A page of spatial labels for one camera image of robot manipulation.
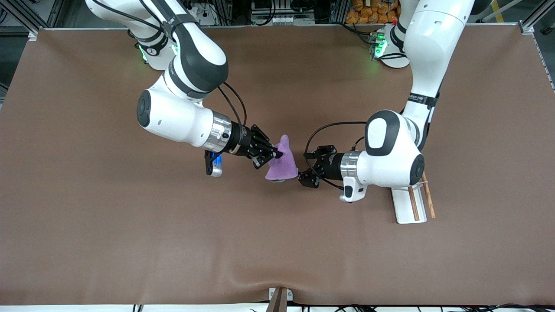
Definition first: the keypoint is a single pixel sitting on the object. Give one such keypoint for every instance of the brown table cover mat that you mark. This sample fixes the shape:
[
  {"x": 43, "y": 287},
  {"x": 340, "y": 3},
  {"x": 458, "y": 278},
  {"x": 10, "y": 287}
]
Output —
[{"x": 277, "y": 238}]

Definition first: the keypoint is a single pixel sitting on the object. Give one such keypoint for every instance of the orange snack bags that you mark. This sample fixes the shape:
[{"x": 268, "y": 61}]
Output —
[{"x": 368, "y": 13}]

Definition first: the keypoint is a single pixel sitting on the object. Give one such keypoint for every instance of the small white socket strip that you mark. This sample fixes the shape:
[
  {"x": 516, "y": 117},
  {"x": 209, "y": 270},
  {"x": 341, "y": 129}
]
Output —
[{"x": 286, "y": 20}]

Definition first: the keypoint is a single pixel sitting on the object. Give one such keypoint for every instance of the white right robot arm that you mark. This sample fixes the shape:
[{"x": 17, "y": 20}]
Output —
[{"x": 173, "y": 117}]

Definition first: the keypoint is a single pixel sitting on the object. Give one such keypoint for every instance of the purple microfibre towel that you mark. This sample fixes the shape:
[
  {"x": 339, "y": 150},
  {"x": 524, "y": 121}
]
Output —
[{"x": 282, "y": 167}]

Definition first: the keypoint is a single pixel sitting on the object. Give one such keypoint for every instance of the white power strip with plugs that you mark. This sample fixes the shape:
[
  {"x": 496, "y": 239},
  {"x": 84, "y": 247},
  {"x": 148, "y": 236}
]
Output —
[{"x": 206, "y": 15}]

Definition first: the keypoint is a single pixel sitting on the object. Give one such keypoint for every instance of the white towel rack base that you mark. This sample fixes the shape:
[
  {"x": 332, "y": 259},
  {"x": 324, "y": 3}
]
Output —
[{"x": 401, "y": 208}]

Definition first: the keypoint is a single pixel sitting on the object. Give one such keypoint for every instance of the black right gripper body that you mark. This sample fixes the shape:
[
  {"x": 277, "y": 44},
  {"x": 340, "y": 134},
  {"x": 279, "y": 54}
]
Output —
[{"x": 241, "y": 139}]

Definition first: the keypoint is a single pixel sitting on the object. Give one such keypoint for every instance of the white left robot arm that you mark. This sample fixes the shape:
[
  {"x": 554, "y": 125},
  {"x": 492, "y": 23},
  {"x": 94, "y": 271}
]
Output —
[{"x": 433, "y": 43}]

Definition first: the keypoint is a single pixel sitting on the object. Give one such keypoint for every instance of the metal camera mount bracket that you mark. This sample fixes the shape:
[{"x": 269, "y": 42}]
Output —
[{"x": 279, "y": 299}]

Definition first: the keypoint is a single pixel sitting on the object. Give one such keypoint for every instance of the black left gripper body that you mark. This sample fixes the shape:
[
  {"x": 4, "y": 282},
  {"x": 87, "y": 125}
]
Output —
[{"x": 332, "y": 166}]

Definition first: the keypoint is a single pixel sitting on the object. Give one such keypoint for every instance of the wooden rack rod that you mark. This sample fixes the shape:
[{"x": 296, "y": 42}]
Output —
[
  {"x": 430, "y": 201},
  {"x": 414, "y": 206}
]

